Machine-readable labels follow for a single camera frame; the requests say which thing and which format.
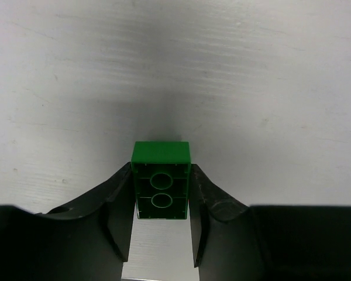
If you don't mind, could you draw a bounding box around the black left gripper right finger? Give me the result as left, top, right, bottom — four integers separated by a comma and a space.
190, 165, 351, 280

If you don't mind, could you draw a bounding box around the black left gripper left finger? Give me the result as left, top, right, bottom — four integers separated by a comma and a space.
0, 164, 134, 280

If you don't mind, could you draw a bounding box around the green lego brick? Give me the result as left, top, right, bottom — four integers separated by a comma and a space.
130, 141, 191, 220

